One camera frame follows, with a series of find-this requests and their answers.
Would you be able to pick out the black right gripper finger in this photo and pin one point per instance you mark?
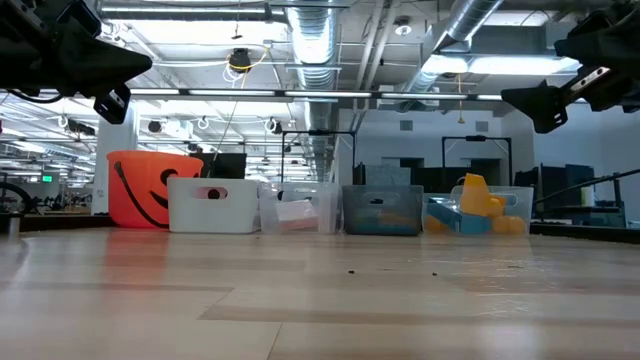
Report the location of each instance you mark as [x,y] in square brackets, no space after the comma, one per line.
[540,105]
[580,47]

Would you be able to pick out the long thin black rod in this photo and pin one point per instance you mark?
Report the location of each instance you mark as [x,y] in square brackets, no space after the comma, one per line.
[585,186]

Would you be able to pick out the black overhead camera unit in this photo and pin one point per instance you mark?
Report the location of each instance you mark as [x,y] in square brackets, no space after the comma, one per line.
[240,60]

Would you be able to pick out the black background screen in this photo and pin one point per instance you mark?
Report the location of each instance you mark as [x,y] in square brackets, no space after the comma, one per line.
[225,165]

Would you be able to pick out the grey patterned panel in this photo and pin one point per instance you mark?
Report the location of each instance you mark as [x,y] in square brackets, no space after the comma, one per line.
[385,175]

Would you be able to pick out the clear plastic bin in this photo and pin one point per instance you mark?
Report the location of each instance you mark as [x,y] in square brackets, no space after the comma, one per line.
[522,205]
[270,210]

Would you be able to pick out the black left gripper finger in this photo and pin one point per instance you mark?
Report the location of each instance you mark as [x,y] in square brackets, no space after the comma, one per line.
[110,62]
[112,105]

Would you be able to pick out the yellow two-stud block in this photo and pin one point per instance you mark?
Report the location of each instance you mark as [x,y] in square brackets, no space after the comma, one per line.
[509,225]

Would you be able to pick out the overhead light bar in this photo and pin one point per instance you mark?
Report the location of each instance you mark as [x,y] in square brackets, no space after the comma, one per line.
[325,94]

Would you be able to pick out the ceiling smoke detector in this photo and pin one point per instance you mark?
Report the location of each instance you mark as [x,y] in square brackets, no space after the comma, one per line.
[403,29]

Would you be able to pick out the black background frame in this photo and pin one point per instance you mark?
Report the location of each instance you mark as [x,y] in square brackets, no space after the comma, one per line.
[475,137]
[320,132]

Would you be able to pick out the large silver ventilation duct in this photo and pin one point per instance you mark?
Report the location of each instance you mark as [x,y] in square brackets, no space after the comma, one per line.
[315,40]

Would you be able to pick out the white bottle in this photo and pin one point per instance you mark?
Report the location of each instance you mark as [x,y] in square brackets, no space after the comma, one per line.
[588,196]

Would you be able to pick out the long blue four-stud block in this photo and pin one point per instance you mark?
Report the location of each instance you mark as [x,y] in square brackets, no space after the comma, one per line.
[445,214]

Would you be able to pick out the small yellow block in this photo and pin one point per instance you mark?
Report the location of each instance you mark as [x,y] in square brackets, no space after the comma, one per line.
[433,225]

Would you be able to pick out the grey translucent plastic bin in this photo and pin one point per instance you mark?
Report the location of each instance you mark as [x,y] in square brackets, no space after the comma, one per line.
[405,200]

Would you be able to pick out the orange pumpkin-face bucket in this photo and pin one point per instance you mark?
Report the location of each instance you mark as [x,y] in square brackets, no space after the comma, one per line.
[135,175]

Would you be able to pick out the white plastic bin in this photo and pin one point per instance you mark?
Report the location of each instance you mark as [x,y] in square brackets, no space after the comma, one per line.
[235,215]

